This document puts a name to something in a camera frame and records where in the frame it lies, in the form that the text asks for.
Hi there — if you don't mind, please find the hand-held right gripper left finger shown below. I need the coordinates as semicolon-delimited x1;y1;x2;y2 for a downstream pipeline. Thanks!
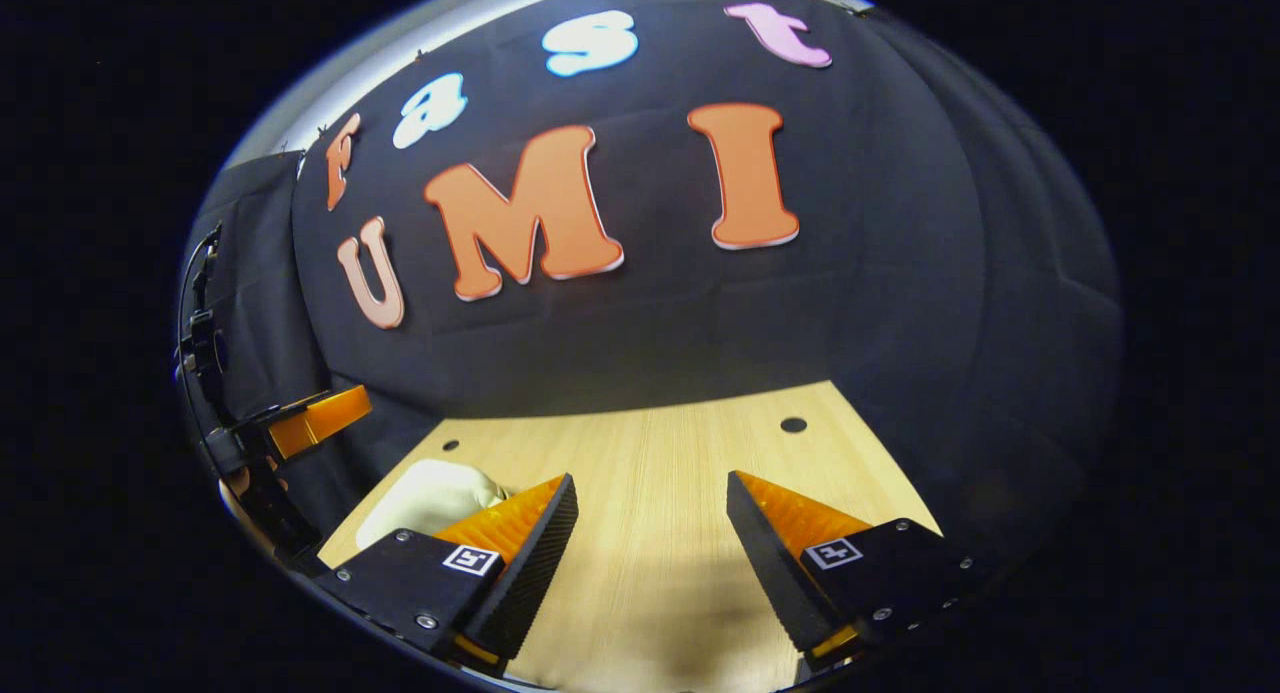
315;473;579;679

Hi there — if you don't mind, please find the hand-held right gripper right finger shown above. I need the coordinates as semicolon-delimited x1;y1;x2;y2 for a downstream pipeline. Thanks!
726;470;976;664

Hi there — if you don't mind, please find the pale yellow suitcase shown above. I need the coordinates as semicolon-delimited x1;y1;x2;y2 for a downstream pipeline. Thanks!
355;459;516;552

